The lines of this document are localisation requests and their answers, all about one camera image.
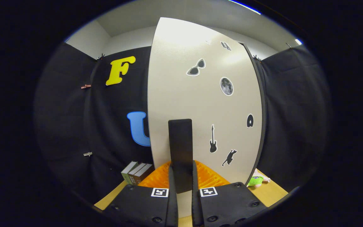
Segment black backdrop cloth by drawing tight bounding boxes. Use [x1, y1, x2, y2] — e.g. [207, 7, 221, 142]
[33, 43, 331, 205]

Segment green book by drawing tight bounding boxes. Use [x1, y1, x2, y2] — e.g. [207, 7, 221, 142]
[121, 161, 139, 184]

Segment black door handle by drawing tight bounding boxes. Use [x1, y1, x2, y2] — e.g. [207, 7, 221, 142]
[168, 119, 194, 194]

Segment long ceiling light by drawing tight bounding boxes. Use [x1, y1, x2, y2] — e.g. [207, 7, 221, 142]
[227, 0, 261, 15]

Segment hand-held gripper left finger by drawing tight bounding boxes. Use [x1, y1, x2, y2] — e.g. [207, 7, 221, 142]
[101, 161, 179, 227]

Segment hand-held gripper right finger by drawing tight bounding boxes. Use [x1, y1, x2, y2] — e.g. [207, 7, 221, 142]
[192, 160, 268, 227]

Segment green and white plush toy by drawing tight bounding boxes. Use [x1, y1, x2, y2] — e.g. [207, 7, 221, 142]
[247, 169, 271, 189]

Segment brown book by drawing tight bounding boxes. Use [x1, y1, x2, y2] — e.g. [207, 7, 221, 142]
[134, 164, 154, 184]
[128, 163, 146, 185]

